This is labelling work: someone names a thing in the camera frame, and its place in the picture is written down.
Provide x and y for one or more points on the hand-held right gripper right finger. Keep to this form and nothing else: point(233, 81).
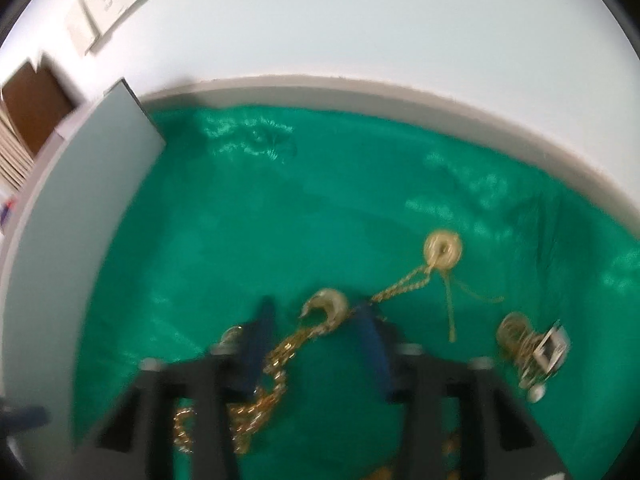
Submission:
point(372, 355)

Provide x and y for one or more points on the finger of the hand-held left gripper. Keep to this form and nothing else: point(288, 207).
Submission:
point(25, 417)

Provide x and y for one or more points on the green cloth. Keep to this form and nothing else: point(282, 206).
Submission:
point(350, 185)

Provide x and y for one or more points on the wooden slat panel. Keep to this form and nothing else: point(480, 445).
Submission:
point(12, 155)

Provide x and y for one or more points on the white drawer box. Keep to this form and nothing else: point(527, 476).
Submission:
point(90, 240)

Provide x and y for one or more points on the white wall switch plate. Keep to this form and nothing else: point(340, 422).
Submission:
point(82, 32)

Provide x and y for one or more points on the silver and gold jewelry cluster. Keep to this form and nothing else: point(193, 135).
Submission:
point(530, 350)

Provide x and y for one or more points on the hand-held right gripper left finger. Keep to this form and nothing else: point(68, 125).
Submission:
point(255, 350)

